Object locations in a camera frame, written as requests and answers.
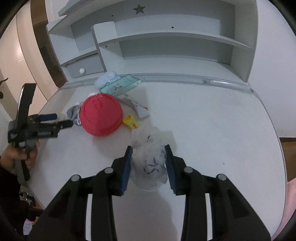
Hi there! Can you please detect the pink bed sheet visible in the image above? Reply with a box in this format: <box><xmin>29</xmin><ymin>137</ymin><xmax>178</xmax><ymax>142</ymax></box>
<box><xmin>278</xmin><ymin>178</ymin><xmax>296</xmax><ymax>236</ymax></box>

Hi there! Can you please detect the yellow toy phone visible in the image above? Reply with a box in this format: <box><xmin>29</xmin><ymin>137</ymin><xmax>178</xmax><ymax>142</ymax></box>
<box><xmin>122</xmin><ymin>115</ymin><xmax>139</xmax><ymax>130</ymax></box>

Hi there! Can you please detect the crumpled light blue tissue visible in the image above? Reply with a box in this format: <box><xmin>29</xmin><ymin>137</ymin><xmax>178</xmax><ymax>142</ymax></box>
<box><xmin>94</xmin><ymin>71</ymin><xmax>121</xmax><ymax>89</ymax></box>

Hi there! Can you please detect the white patterned tissue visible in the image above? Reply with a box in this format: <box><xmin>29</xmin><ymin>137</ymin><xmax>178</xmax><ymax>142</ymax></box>
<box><xmin>130</xmin><ymin>126</ymin><xmax>168</xmax><ymax>192</ymax></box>

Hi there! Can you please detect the grey drawer with white knob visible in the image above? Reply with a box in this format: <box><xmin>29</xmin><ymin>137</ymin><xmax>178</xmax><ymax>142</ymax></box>
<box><xmin>67</xmin><ymin>54</ymin><xmax>104</xmax><ymax>78</ymax></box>

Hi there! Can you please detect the red plastic cup lid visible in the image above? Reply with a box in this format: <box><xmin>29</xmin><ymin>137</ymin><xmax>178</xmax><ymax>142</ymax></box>
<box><xmin>79</xmin><ymin>93</ymin><xmax>123</xmax><ymax>137</ymax></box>

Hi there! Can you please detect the person's left hand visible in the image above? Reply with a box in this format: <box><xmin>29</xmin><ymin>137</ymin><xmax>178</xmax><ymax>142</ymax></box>
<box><xmin>1</xmin><ymin>141</ymin><xmax>40</xmax><ymax>174</ymax></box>

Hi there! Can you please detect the teal cigarette box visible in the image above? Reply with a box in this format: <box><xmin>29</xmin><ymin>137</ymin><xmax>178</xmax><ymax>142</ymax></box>
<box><xmin>100</xmin><ymin>75</ymin><xmax>142</xmax><ymax>97</ymax></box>

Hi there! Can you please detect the grey white desk hutch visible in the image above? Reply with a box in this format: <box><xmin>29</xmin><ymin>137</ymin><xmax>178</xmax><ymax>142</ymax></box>
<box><xmin>45</xmin><ymin>1</ymin><xmax>258</xmax><ymax>83</ymax></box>

